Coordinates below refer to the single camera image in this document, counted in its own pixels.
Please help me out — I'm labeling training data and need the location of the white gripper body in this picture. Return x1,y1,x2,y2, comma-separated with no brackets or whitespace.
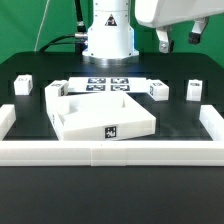
135,0,224,28

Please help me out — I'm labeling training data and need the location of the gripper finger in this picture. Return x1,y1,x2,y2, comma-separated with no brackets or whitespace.
188,17,209,45
156,26,173,53

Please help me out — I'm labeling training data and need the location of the white square tabletop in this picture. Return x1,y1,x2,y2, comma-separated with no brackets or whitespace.
46,92,156,141

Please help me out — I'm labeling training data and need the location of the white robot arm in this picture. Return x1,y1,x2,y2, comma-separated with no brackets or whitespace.
82,0,224,65

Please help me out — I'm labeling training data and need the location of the white U-shaped fence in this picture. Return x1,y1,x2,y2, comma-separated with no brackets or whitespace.
0,104,224,166

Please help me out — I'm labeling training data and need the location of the black cable bundle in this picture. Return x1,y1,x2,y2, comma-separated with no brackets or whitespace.
39,0,89,54

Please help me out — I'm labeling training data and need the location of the white marker base plate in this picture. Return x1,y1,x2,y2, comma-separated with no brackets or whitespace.
68,77,147,93

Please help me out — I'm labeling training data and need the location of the thin white cable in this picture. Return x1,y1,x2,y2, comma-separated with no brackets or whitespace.
33,0,52,53

